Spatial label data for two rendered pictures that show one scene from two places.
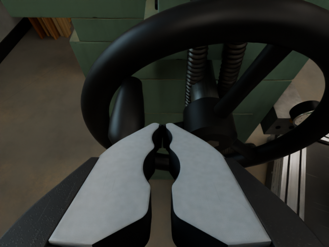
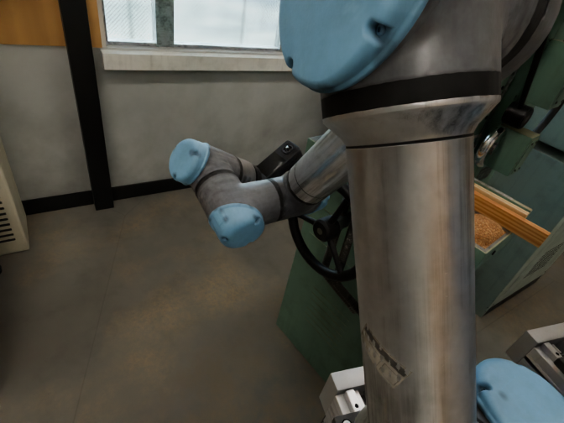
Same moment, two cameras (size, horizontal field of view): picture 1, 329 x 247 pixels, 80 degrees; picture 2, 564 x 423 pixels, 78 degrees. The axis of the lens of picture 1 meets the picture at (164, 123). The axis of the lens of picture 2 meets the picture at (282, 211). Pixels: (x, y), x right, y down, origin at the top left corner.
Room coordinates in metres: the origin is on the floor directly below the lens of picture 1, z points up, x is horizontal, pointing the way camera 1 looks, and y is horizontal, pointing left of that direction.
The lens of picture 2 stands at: (-0.48, -0.47, 1.36)
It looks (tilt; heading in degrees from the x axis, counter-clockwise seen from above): 36 degrees down; 44
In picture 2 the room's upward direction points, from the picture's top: 12 degrees clockwise
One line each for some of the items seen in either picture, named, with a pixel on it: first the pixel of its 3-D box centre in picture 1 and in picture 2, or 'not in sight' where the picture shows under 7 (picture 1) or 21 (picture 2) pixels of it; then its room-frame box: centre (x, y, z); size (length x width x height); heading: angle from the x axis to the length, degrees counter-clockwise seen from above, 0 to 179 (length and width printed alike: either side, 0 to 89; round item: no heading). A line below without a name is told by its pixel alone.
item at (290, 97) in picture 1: (279, 109); not in sight; (0.33, -0.31, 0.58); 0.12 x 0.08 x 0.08; 1
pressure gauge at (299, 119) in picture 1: (303, 114); not in sight; (0.26, -0.31, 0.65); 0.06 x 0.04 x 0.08; 91
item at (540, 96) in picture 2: not in sight; (556, 75); (0.68, -0.20, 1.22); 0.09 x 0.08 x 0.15; 1
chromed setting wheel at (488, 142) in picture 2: not in sight; (490, 147); (0.60, -0.17, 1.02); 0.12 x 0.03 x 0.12; 1
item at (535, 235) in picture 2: not in sight; (431, 175); (0.47, -0.11, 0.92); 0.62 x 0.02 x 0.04; 91
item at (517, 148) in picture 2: not in sight; (509, 148); (0.65, -0.21, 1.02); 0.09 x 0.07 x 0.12; 91
